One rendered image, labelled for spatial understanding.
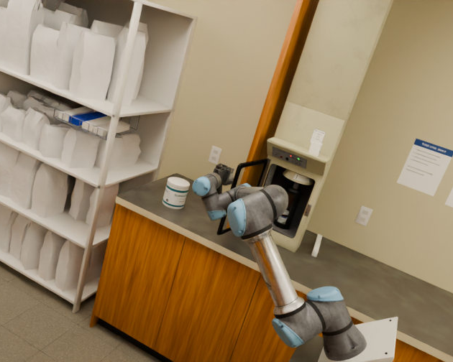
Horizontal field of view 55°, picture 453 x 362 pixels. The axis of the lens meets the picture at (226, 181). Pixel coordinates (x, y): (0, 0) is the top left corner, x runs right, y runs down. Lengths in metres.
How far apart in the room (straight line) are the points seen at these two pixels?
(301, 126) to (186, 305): 1.17
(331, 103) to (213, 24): 1.06
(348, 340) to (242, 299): 0.87
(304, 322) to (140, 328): 1.45
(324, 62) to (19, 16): 1.81
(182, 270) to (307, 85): 1.19
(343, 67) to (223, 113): 0.96
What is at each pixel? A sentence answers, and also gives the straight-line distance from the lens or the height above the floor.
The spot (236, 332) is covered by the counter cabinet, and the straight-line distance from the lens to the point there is 2.50.
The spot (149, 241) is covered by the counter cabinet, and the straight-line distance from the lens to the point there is 2.53.
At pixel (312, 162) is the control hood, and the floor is 1.47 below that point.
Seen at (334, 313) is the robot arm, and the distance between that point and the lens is 1.61.
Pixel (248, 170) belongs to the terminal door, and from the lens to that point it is 2.22.
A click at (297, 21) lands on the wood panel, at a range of 2.27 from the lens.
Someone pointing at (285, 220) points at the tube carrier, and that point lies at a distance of 2.51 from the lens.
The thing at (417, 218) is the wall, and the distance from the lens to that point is 2.79.
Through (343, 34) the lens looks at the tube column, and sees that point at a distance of 2.29.
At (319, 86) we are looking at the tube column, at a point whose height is 1.83.
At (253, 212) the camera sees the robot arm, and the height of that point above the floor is 1.44.
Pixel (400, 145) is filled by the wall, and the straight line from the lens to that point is 2.70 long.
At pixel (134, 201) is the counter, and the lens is 2.52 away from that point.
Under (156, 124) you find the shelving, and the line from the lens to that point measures 3.17.
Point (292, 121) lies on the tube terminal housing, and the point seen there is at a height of 1.62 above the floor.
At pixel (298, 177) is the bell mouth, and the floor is 1.34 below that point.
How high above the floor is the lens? 1.97
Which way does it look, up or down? 19 degrees down
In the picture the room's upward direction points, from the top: 17 degrees clockwise
